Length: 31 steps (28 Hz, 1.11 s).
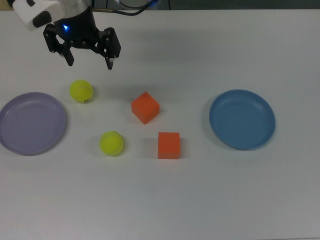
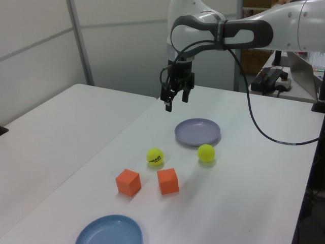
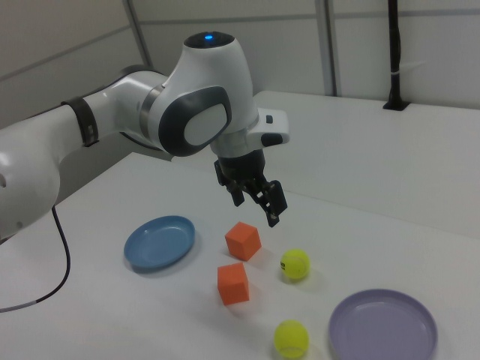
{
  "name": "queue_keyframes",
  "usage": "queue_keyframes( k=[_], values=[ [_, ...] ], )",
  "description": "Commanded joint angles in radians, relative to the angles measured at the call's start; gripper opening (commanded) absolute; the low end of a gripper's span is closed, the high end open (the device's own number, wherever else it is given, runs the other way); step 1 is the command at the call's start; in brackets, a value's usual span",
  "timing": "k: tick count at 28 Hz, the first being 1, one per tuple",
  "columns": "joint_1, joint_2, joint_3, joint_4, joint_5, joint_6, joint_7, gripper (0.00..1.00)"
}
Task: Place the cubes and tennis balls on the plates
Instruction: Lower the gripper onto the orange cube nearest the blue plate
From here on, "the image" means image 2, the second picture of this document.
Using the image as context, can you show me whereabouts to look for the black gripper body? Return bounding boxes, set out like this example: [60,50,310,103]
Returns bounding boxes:
[165,59,196,92]

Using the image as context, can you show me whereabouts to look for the yellow tennis ball with print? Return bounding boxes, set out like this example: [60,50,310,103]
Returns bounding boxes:
[146,148,164,167]

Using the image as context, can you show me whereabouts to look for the plain yellow tennis ball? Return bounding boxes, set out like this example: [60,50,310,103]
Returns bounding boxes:
[197,144,216,163]

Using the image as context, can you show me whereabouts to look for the orange cube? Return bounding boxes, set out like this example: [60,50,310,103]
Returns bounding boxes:
[156,168,179,196]
[115,168,142,197]

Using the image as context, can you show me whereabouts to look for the purple plate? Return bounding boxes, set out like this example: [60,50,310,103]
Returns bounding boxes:
[174,118,221,147]

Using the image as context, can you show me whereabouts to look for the cardboard box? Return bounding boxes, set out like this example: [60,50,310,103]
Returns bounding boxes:
[240,49,274,76]

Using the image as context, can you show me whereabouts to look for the black power box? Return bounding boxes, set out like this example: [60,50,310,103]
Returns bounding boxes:
[250,68,283,92]

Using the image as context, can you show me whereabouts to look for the white emergency stop box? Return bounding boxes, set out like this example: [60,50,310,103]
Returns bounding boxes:
[275,73,292,93]

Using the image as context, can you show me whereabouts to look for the black stand clamp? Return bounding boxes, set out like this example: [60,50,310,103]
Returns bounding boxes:
[311,72,325,113]

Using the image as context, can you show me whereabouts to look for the blue plate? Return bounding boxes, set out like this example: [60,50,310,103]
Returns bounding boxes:
[75,215,143,244]

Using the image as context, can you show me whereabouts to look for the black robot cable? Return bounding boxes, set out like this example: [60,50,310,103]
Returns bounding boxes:
[159,39,321,146]

